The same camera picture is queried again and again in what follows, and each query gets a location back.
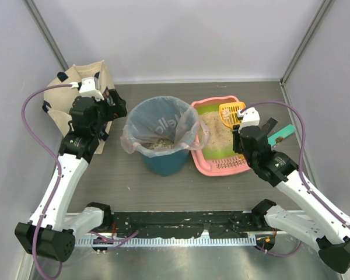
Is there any pink litter box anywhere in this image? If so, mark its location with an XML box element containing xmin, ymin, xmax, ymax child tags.
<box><xmin>191</xmin><ymin>96</ymin><xmax>250</xmax><ymax>177</ymax></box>

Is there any orange litter scoop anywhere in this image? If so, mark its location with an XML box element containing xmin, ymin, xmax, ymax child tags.
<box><xmin>218</xmin><ymin>101</ymin><xmax>247</xmax><ymax>160</ymax></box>

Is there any translucent plastic bin liner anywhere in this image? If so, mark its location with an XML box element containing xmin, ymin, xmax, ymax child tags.
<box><xmin>120</xmin><ymin>96</ymin><xmax>211</xmax><ymax>158</ymax></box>

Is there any teal trash bin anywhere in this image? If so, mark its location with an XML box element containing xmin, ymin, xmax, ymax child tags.
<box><xmin>125</xmin><ymin>96</ymin><xmax>199</xmax><ymax>177</ymax></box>

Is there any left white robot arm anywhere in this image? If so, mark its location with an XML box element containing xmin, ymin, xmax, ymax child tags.
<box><xmin>15</xmin><ymin>89</ymin><xmax>127</xmax><ymax>263</ymax></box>

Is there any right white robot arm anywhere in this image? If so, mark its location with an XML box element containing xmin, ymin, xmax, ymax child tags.
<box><xmin>232</xmin><ymin>125</ymin><xmax>350</xmax><ymax>274</ymax></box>

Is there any beige cat litter pile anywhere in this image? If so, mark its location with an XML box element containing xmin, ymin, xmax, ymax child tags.
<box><xmin>200</xmin><ymin>111</ymin><xmax>232</xmax><ymax>152</ymax></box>

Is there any beige canvas tote bag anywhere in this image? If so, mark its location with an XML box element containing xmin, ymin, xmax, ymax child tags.
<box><xmin>41</xmin><ymin>59</ymin><xmax>116</xmax><ymax>155</ymax></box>

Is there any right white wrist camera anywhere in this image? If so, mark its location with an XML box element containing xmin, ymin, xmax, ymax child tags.
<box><xmin>237</xmin><ymin>107</ymin><xmax>260</xmax><ymax>130</ymax></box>

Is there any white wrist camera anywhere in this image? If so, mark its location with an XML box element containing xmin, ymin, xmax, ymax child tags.
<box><xmin>237</xmin><ymin>107</ymin><xmax>260</xmax><ymax>130</ymax></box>
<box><xmin>79</xmin><ymin>76</ymin><xmax>104</xmax><ymax>102</ymax></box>

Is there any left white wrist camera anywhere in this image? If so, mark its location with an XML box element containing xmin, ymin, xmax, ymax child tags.
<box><xmin>79</xmin><ymin>76</ymin><xmax>104</xmax><ymax>102</ymax></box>

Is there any teal handled scraper tool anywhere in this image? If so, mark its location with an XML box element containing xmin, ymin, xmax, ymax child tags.
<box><xmin>262</xmin><ymin>117</ymin><xmax>296</xmax><ymax>148</ymax></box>

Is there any aluminium frame rail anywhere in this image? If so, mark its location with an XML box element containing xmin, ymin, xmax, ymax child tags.
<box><xmin>24</xmin><ymin>208</ymin><xmax>345</xmax><ymax>237</ymax></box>

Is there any white slotted cable duct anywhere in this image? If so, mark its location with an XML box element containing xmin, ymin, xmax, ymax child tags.
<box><xmin>75</xmin><ymin>234</ymin><xmax>257</xmax><ymax>248</ymax></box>

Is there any black metal base plate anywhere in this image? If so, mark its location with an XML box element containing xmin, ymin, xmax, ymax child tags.
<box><xmin>92</xmin><ymin>211</ymin><xmax>278</xmax><ymax>239</ymax></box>

